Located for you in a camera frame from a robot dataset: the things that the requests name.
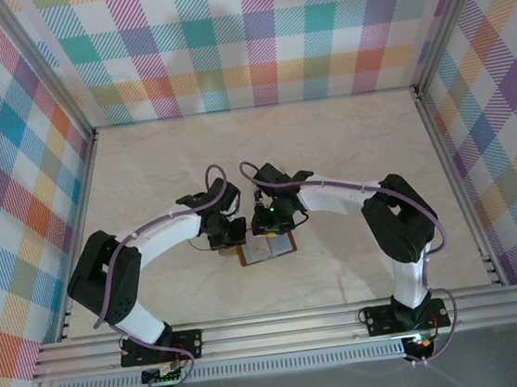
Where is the thin aluminium back rail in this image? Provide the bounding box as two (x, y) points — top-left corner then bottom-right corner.
(91, 85), (419, 131)

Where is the slotted grey cable duct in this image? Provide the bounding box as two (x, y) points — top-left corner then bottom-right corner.
(54, 342), (408, 387)

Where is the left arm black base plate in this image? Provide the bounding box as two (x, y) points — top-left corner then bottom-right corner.
(117, 328), (207, 369)

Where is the aluminium table edge rail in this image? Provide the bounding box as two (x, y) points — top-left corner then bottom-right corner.
(412, 81), (508, 295)
(32, 130), (122, 343)

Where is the aluminium frame post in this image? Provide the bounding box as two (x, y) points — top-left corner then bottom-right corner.
(402, 0), (504, 97)
(0, 0), (99, 151)

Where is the brown leather card holder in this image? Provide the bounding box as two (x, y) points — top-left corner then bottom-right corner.
(216, 229), (300, 271)

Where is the wide aluminium mounting rail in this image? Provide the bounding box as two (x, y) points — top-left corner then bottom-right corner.
(26, 284), (517, 384)

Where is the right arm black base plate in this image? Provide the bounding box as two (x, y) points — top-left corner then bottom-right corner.
(361, 295), (453, 337)

